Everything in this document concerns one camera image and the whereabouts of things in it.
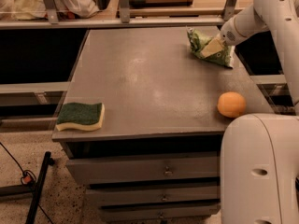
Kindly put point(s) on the grey metal bracket left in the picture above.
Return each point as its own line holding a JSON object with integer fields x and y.
{"x": 51, "y": 11}

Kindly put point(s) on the green and yellow sponge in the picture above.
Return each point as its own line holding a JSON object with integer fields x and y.
{"x": 79, "y": 116}

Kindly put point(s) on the grey drawer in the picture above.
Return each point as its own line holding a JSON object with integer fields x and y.
{"x": 163, "y": 211}
{"x": 154, "y": 194}
{"x": 140, "y": 168}

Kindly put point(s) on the top grey drawer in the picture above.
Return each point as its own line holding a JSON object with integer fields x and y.
{"x": 140, "y": 168}

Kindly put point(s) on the green jalapeno chip bag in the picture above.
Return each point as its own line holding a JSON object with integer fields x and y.
{"x": 198, "y": 41}

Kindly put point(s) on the black stand leg left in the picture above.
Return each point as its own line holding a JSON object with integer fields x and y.
{"x": 30, "y": 184}

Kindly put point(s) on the bottom grey drawer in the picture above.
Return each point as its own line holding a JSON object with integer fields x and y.
{"x": 163, "y": 211}

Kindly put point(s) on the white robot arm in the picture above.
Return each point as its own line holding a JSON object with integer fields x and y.
{"x": 260, "y": 152}

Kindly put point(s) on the grey metal bracket middle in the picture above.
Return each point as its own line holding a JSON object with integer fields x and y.
{"x": 124, "y": 10}

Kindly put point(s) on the grey metal bracket right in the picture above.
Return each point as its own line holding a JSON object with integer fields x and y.
{"x": 229, "y": 9}

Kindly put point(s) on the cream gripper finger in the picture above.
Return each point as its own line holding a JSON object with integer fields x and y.
{"x": 216, "y": 45}

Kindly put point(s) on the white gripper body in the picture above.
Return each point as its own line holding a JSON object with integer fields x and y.
{"x": 228, "y": 33}

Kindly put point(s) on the middle grey drawer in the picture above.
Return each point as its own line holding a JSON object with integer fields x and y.
{"x": 154, "y": 194}

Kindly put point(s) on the white cloth on shelf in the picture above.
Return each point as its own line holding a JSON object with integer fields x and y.
{"x": 25, "y": 10}

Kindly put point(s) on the grey metal bracket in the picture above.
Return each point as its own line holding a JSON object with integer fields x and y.
{"x": 124, "y": 10}
{"x": 51, "y": 11}
{"x": 229, "y": 9}

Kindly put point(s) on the orange fruit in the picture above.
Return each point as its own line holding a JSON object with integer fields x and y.
{"x": 231, "y": 105}

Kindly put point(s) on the grey drawer cabinet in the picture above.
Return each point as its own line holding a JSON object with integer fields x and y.
{"x": 158, "y": 97}

